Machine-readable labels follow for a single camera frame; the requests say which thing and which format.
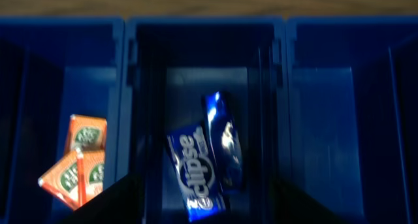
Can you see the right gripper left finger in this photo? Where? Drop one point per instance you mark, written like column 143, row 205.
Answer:
column 124, row 204

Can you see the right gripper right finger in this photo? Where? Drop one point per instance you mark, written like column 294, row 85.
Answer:
column 294, row 207

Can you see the blue candy pack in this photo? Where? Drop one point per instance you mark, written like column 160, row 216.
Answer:
column 196, row 175
column 227, row 142

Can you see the orange candy box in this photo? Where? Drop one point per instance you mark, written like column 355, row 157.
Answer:
column 86, row 132
column 93, row 175
column 63, row 180

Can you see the blue tray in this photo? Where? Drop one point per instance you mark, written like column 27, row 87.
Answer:
column 326, row 119

